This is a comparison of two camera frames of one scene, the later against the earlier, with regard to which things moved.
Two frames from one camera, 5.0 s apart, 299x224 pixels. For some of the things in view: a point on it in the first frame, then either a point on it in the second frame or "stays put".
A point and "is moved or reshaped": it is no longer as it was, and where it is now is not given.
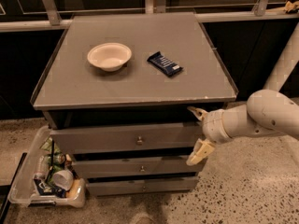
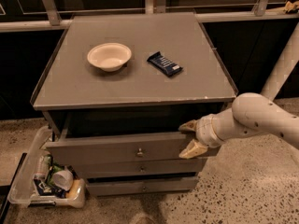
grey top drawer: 157,137 is moved or reshaped
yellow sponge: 75,188 stays put
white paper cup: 64,179 stays put
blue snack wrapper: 45,189 stays put
